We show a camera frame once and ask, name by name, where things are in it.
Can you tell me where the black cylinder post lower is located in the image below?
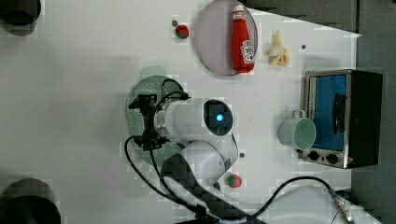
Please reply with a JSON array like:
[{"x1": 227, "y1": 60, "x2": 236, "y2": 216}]
[{"x1": 1, "y1": 178, "x2": 62, "y2": 224}]

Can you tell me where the peeled toy banana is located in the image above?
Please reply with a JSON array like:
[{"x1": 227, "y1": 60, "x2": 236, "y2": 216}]
[{"x1": 264, "y1": 31, "x2": 290, "y2": 67}]

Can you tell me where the green plastic mug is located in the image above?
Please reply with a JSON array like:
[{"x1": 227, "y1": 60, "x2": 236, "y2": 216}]
[{"x1": 278, "y1": 110, "x2": 317, "y2": 150}]

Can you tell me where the small red toy tomato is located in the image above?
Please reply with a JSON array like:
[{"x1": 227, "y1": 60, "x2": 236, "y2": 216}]
[{"x1": 175, "y1": 24, "x2": 190, "y2": 39}]

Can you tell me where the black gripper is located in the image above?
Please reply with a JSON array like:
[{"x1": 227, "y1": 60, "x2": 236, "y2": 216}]
[{"x1": 128, "y1": 94, "x2": 167, "y2": 151}]

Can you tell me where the black toaster oven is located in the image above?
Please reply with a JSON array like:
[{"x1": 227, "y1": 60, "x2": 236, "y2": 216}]
[{"x1": 302, "y1": 69, "x2": 383, "y2": 169}]

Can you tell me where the red ketchup bottle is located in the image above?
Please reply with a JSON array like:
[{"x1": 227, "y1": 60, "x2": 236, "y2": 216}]
[{"x1": 232, "y1": 5, "x2": 255, "y2": 73}]

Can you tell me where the black cylinder post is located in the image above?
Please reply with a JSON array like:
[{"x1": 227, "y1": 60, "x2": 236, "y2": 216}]
[
  {"x1": 1, "y1": 178, "x2": 62, "y2": 224},
  {"x1": 0, "y1": 0, "x2": 41, "y2": 26}
]

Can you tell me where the green plastic strainer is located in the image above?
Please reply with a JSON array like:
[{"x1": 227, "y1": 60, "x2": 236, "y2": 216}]
[{"x1": 125, "y1": 65, "x2": 183, "y2": 167}]

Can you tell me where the red toy strawberry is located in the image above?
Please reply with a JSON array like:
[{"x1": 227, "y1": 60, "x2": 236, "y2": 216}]
[{"x1": 226, "y1": 174, "x2": 242, "y2": 188}]

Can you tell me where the black cylinder post upper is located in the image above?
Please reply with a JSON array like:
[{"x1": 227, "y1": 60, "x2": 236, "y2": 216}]
[{"x1": 0, "y1": 0, "x2": 41, "y2": 26}]

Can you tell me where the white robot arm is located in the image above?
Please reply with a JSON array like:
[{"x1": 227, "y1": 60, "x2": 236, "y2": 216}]
[{"x1": 127, "y1": 91, "x2": 266, "y2": 224}]

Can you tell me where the lavender round plate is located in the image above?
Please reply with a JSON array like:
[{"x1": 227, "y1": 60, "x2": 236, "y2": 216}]
[{"x1": 194, "y1": 0, "x2": 258, "y2": 76}]

